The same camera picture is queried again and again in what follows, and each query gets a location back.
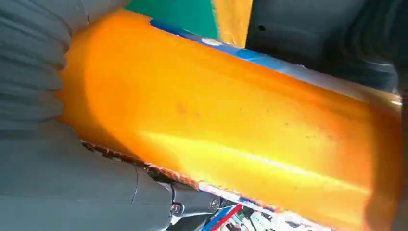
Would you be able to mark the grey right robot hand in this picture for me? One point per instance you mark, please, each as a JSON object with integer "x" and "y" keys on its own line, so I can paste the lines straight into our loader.
{"x": 63, "y": 185}

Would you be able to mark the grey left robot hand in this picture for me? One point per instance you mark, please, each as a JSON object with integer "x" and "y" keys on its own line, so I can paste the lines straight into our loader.
{"x": 293, "y": 35}

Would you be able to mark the yellow sheet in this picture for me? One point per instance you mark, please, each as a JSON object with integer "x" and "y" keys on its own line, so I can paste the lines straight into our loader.
{"x": 232, "y": 20}

